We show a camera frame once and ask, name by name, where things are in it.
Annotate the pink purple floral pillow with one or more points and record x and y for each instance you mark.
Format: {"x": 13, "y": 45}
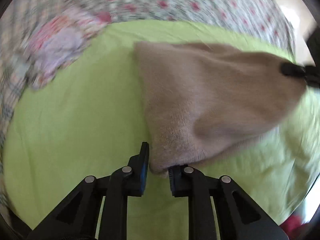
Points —
{"x": 59, "y": 42}

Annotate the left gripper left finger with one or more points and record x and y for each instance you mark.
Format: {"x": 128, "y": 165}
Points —
{"x": 97, "y": 207}

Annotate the beige knit sweater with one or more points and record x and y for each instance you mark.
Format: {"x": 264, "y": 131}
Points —
{"x": 205, "y": 100}

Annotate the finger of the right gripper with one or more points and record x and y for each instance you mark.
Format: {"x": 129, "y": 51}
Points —
{"x": 290, "y": 69}

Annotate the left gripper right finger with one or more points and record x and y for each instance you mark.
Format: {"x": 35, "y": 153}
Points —
{"x": 218, "y": 208}

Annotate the floral rose quilt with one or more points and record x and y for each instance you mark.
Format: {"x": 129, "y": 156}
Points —
{"x": 261, "y": 19}

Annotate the dark red sleeve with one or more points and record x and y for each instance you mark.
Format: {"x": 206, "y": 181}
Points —
{"x": 293, "y": 226}

